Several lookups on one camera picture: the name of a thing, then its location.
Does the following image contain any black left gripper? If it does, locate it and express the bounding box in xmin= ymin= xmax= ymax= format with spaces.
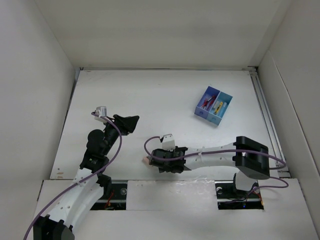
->
xmin=102 ymin=114 xmax=138 ymax=156

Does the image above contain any pink white correction tape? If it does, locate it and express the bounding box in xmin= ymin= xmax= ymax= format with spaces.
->
xmin=142 ymin=156 xmax=150 ymax=166

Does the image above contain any red pen thin slanted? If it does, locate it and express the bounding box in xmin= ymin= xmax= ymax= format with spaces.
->
xmin=201 ymin=97 xmax=211 ymax=109

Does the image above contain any grey eraser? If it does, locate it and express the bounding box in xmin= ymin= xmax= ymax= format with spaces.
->
xmin=211 ymin=100 xmax=219 ymax=111

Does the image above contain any red pen white cap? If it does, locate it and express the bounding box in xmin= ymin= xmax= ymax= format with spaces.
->
xmin=207 ymin=95 xmax=216 ymax=107

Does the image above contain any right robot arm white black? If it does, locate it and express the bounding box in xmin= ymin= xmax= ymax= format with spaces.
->
xmin=148 ymin=136 xmax=270 ymax=197

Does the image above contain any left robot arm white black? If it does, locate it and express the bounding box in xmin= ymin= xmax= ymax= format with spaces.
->
xmin=30 ymin=109 xmax=140 ymax=240

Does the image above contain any blue two-compartment container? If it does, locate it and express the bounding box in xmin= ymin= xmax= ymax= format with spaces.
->
xmin=194 ymin=86 xmax=233 ymax=126

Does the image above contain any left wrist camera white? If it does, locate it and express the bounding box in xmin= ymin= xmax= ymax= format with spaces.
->
xmin=91 ymin=106 xmax=107 ymax=123

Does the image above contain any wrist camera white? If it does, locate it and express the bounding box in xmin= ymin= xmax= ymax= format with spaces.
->
xmin=160 ymin=133 xmax=176 ymax=151
xmin=91 ymin=106 xmax=107 ymax=123

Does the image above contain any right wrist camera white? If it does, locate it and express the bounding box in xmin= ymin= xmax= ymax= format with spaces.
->
xmin=160 ymin=133 xmax=176 ymax=151

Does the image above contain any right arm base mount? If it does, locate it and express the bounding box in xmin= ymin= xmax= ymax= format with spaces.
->
xmin=215 ymin=181 xmax=264 ymax=210

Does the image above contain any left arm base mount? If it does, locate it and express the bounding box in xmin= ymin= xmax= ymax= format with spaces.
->
xmin=91 ymin=181 xmax=128 ymax=211

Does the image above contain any aluminium rail right side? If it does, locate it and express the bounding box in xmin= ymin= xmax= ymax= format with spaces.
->
xmin=248 ymin=67 xmax=286 ymax=163

